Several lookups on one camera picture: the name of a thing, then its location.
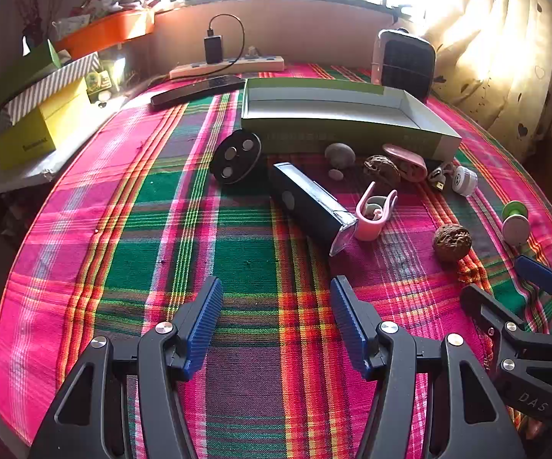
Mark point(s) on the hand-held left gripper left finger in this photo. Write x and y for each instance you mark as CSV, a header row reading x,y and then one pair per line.
x,y
204,320

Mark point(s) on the green white spool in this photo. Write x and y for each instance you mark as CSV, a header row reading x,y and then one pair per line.
x,y
515,229

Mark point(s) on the small grey disc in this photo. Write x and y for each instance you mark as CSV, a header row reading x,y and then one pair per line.
x,y
335,174

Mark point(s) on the cream heart-print curtain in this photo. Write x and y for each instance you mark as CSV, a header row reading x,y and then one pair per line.
x,y
495,57

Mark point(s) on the white round container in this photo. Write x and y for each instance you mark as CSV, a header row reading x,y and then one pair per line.
x,y
464,180

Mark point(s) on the black flashlight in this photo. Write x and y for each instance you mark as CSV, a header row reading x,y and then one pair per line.
x,y
304,196

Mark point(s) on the small labelled jar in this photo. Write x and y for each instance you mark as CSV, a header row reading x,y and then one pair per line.
x,y
96,83

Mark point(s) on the white power strip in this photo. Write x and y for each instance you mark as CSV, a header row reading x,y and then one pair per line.
x,y
256,63

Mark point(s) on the pink oblong case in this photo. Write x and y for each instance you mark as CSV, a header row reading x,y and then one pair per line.
x,y
407,158

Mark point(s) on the black charger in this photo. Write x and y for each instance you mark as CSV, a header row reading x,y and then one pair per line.
x,y
212,48

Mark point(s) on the yellow cardboard box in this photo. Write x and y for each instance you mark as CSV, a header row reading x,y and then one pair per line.
x,y
41,124

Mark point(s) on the black oval disc metal buttons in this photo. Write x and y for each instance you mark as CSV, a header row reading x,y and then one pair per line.
x,y
235,155

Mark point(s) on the striped cardboard box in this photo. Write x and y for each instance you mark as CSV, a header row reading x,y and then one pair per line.
x,y
51,81

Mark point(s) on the green white cardboard box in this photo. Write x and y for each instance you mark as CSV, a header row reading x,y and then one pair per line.
x,y
342,129

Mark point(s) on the grey mushroom-shaped hook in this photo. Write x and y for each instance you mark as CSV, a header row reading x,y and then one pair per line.
x,y
339,154

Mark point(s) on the black remote control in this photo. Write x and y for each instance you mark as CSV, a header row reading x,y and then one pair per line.
x,y
194,90

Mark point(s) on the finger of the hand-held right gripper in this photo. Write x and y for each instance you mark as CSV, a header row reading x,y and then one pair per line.
x,y
481,306
541,275

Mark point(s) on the dried red branches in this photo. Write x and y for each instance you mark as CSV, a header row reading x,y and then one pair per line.
x,y
32,5

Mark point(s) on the brown walnut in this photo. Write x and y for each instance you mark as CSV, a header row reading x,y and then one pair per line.
x,y
452,244
381,168

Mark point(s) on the orange tray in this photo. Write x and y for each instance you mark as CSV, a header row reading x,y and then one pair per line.
x,y
108,31

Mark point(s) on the pink green clip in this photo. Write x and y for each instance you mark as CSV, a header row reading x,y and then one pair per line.
x,y
366,229

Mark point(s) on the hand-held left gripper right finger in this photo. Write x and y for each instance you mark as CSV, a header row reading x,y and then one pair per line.
x,y
347,320

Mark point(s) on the white plug adapter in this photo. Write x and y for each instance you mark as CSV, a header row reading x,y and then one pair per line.
x,y
253,51

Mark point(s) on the small desktop heater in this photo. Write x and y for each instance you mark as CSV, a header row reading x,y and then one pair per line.
x,y
405,71

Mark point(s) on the black window hook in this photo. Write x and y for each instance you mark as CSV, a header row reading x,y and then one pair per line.
x,y
395,12

